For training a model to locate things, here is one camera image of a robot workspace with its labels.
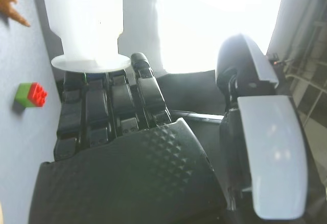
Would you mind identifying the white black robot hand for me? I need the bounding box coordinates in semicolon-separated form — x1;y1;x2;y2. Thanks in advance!
27;33;312;224

